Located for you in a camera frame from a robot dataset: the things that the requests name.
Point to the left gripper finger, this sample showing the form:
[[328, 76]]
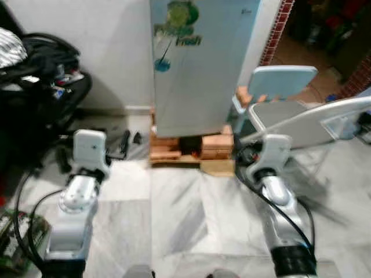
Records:
[[124, 145]]

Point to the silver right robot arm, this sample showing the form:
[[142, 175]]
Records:
[[278, 197]]

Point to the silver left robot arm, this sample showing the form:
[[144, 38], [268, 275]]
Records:
[[78, 202]]

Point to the light blue fridge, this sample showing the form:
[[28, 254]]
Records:
[[203, 75]]

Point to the small black floor item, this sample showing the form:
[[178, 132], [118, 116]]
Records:
[[137, 137]]

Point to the tan wooden board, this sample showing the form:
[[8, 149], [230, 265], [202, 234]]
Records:
[[217, 167]]

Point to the light blue plastic chair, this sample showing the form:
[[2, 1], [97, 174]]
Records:
[[284, 81]]

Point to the black bag pile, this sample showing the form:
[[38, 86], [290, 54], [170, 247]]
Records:
[[35, 87]]

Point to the silver right robot leg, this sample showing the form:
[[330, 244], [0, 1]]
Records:
[[226, 273]]

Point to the green patterned box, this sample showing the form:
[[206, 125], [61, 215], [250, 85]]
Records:
[[14, 243]]

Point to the black white striped cloth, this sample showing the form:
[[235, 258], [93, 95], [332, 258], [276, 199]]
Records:
[[10, 49]]

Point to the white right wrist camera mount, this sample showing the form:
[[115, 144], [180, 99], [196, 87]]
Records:
[[272, 153]]

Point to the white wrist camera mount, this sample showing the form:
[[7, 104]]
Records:
[[272, 153], [90, 150]]

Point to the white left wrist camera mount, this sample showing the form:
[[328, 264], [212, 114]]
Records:
[[90, 150]]

